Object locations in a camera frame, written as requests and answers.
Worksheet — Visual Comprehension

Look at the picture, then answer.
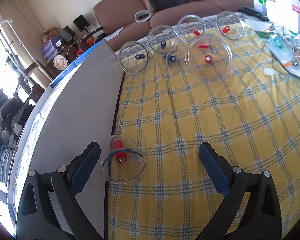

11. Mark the large clear cup red valve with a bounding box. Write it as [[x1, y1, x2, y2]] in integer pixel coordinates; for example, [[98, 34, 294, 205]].
[[185, 35, 233, 82]]

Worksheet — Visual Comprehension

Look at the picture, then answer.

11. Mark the round biscuit tin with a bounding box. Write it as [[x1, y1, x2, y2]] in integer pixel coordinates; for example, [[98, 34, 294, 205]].
[[53, 55, 68, 71]]

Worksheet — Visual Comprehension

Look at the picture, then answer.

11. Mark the yellow plaid cloth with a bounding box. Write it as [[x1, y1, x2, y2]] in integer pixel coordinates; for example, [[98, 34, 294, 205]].
[[107, 13, 300, 239]]

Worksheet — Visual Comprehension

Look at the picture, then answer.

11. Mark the small clear cup blue valve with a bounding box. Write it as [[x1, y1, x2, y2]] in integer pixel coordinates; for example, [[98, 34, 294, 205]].
[[162, 49, 186, 72]]

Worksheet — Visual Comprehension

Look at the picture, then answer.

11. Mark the brown sofa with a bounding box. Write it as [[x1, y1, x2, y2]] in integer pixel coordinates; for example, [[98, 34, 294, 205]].
[[94, 0, 253, 40]]

